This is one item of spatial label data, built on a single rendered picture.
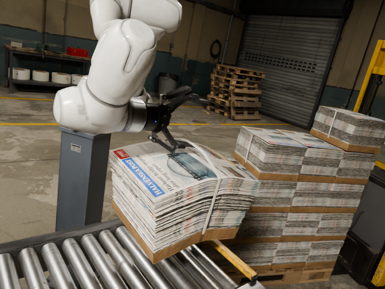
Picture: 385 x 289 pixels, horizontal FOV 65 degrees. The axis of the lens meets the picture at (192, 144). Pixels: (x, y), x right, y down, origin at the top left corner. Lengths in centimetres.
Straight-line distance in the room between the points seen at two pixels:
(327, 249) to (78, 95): 220
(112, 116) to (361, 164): 190
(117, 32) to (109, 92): 12
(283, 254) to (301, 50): 773
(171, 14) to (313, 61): 819
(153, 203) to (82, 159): 95
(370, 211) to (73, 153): 236
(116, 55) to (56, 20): 733
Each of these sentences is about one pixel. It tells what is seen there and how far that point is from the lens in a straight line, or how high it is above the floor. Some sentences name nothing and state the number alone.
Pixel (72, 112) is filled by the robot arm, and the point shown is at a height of 132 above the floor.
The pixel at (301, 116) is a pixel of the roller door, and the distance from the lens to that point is 922.
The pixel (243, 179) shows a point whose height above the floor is 115.
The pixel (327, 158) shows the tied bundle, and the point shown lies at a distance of 212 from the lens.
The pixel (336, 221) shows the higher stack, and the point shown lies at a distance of 244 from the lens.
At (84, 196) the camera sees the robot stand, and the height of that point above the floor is 65.
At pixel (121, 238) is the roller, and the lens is 119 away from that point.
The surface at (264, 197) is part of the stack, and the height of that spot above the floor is 71.
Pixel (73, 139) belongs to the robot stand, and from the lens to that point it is 166.
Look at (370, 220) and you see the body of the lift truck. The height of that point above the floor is 44.
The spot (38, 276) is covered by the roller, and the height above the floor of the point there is 80.
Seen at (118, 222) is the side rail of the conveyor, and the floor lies 80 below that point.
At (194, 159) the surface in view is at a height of 117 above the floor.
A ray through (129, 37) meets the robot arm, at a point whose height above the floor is 149.
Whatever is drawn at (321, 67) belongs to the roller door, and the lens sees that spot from 909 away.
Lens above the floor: 149
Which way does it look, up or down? 17 degrees down
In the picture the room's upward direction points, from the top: 11 degrees clockwise
